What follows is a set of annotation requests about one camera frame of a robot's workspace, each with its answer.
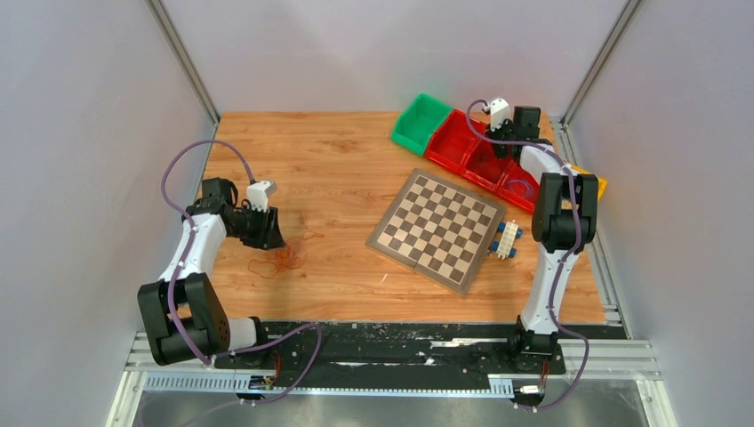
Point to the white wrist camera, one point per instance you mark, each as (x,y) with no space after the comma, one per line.
(258,194)
(498,111)

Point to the white blue toy block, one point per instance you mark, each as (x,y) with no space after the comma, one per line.
(503,246)

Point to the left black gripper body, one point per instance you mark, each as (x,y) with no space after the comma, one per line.
(251,228)

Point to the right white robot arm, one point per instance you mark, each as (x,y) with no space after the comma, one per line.
(564,221)

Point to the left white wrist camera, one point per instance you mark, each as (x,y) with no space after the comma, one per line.
(258,194)

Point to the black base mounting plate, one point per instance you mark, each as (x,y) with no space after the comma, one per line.
(398,356)

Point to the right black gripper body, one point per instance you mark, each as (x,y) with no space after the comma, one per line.
(506,132)

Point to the wooden chessboard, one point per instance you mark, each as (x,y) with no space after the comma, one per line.
(440,230)

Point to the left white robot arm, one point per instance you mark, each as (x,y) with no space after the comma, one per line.
(181,312)

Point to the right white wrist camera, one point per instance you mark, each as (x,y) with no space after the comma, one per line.
(498,111)

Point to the red bin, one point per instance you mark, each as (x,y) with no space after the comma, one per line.
(517,186)
(447,146)
(480,165)

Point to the green plastic bin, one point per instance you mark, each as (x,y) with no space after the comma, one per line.
(418,123)

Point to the red bin middle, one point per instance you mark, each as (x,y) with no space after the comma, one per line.
(480,165)

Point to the aluminium frame rail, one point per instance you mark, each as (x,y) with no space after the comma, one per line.
(609,360)

